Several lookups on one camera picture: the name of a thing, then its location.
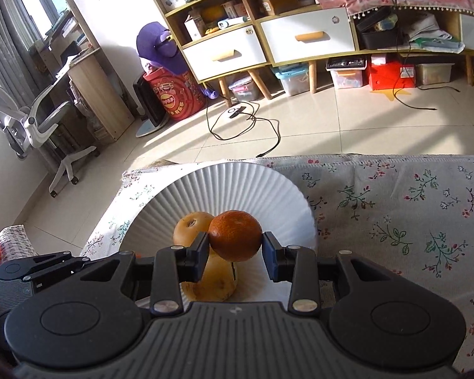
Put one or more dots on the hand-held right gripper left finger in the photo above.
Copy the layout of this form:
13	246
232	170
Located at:
200	253

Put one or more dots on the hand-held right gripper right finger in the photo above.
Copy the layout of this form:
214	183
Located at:
269	253

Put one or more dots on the white office chair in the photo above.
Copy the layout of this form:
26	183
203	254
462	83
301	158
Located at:
31	122

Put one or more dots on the wooden shelf cabinet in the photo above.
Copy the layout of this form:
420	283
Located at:
260	12

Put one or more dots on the clear box with pink contents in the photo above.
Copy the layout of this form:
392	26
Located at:
245	89

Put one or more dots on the oblong yellow pear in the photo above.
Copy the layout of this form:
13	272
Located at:
215	284

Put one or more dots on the clear box with black lid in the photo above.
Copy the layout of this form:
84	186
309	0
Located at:
346	73

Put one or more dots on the dark orange mandarin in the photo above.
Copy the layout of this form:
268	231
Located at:
235	236

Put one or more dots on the floral tablecloth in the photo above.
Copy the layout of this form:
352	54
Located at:
399	213

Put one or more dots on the clear box with beige contents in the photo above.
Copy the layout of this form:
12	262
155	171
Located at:
434	74

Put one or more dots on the grey curtain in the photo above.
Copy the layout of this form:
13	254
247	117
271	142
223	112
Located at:
2	19

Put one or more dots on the black storage case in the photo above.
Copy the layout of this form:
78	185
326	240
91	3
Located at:
379	33

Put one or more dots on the red gift bag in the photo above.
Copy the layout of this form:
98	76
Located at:
175	96

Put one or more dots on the red storage box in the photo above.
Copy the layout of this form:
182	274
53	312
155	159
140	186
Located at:
387	75

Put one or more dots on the black panel heater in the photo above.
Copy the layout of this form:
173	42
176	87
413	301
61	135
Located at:
150	102

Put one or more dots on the white power adapter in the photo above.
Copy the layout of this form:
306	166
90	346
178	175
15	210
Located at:
235	112

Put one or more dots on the white ribbed plate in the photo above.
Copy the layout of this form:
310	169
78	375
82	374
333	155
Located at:
221	189

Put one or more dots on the loose papers on shelf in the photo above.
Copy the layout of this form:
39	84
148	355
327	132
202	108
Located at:
430	33

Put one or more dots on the brown cardboard box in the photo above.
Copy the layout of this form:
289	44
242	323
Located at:
279	4

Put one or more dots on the clear box with blue lid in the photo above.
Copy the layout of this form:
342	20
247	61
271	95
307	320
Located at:
292	81

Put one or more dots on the white milk carton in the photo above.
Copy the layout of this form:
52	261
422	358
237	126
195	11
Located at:
193	25

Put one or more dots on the purple plush toy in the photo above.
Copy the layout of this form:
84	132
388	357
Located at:
158	47

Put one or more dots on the wooden desk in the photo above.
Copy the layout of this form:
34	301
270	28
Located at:
94	87

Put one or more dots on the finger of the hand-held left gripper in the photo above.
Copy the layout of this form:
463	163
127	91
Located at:
43	264

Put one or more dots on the round yellow pear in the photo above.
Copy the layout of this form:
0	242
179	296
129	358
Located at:
187	229

